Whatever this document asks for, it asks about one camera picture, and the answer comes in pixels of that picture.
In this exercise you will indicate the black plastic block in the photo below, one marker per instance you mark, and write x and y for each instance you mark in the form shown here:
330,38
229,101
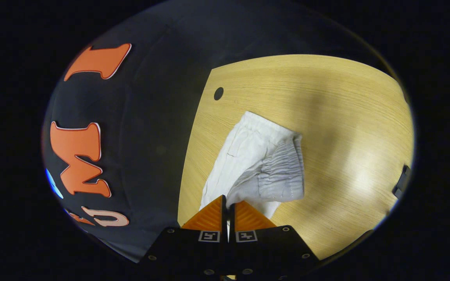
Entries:
401,183

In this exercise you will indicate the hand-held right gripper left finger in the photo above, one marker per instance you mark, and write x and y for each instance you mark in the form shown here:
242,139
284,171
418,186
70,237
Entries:
186,249

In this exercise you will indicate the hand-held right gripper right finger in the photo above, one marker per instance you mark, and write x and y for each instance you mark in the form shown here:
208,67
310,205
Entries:
272,249

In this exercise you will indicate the white jeans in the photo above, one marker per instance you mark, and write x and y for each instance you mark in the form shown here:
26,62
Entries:
256,156

